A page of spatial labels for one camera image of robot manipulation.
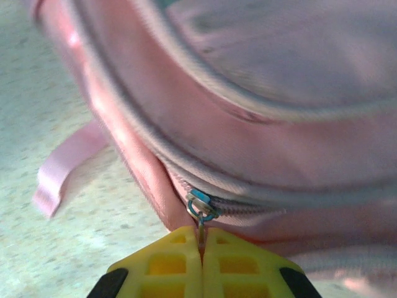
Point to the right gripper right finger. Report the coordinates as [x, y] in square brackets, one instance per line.
[245, 270]

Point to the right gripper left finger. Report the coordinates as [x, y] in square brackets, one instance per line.
[167, 270]

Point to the pink student backpack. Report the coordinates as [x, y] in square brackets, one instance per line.
[279, 139]

